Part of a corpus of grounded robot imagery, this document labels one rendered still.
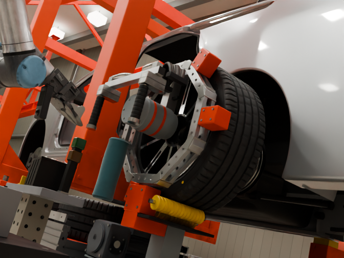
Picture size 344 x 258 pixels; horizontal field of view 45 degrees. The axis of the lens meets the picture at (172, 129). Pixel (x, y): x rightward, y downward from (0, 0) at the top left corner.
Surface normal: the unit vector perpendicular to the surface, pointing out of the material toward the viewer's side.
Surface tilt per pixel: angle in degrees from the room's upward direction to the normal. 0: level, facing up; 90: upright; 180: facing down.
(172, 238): 90
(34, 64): 94
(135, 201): 90
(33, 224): 90
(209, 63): 125
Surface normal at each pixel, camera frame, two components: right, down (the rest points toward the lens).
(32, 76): 0.84, 0.15
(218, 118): 0.60, -0.06
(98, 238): -0.76, -0.36
